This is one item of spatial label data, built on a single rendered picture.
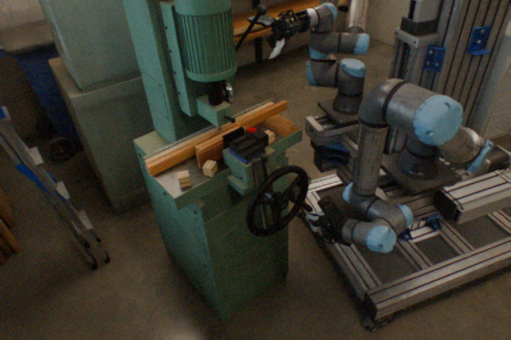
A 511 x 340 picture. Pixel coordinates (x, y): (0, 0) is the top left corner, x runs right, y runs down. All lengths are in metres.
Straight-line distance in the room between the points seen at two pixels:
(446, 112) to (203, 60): 0.72
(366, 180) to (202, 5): 0.71
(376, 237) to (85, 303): 1.61
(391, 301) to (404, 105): 1.07
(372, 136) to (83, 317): 1.70
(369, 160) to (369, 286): 0.84
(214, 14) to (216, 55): 0.13
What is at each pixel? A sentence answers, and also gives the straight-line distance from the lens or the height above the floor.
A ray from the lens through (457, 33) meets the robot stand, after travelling 1.49.
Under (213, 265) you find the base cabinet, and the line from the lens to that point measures 1.59.
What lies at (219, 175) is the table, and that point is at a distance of 1.30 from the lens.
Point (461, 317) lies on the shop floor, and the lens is 2.16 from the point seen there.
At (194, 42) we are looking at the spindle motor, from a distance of 1.20.
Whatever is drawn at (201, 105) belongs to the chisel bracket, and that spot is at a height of 1.05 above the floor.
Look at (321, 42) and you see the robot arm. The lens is 1.44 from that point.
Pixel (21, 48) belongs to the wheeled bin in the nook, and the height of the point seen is 0.93.
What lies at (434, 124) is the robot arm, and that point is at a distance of 0.92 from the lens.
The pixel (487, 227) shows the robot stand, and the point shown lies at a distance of 2.30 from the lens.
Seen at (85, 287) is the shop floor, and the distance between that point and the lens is 2.30.
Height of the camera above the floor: 1.73
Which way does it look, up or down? 37 degrees down
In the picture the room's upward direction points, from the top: 4 degrees counter-clockwise
